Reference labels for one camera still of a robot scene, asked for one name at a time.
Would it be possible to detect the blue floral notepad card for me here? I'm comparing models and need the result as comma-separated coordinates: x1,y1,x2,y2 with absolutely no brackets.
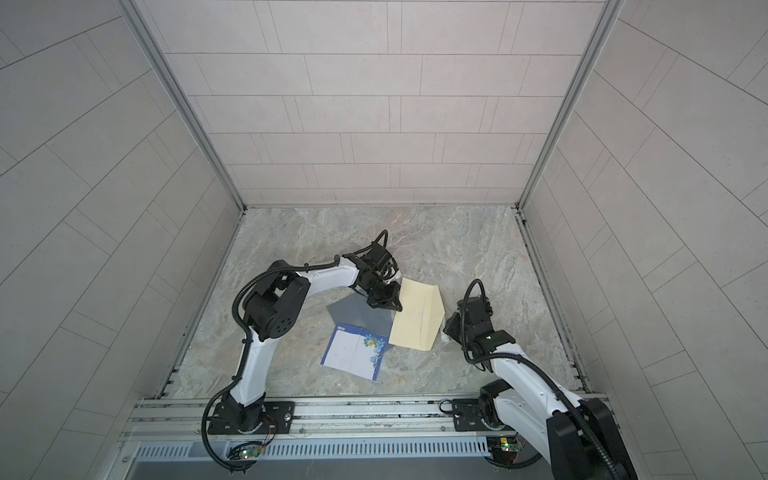
321,324,388,381

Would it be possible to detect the left green circuit board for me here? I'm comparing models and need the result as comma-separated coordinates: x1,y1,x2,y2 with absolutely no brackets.
227,441,268,462

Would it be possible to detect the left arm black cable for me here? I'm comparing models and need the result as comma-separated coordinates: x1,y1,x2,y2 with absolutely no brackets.
200,229,391,474

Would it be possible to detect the metal corner profile left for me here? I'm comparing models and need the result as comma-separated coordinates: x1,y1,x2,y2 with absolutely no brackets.
116,0,247,213

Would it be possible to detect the metal corner profile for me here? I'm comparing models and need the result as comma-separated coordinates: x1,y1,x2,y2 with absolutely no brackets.
517,0,623,213
116,0,247,213

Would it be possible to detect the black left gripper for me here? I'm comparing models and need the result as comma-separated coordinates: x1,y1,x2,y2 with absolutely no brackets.
362,273,406,309

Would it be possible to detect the green circuit board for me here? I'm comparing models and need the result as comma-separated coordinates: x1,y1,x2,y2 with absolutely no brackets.
227,441,268,462
486,436,524,463

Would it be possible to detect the grey envelope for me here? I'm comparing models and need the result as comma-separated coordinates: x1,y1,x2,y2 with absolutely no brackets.
327,293,394,337

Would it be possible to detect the metal corner profile right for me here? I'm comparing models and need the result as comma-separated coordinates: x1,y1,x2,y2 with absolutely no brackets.
517,0,623,213

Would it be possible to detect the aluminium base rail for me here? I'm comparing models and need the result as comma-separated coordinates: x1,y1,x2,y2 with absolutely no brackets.
119,395,535,462

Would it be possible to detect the cream yellow envelope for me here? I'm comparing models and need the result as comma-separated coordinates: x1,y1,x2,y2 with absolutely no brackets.
389,279,445,351

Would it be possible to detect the right green circuit board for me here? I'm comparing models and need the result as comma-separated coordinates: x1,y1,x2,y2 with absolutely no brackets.
486,436,524,463

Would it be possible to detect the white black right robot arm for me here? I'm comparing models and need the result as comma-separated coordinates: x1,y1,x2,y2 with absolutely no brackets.
444,296,637,479

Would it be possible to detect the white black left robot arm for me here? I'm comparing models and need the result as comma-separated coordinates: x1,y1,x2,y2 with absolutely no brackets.
202,242,402,434

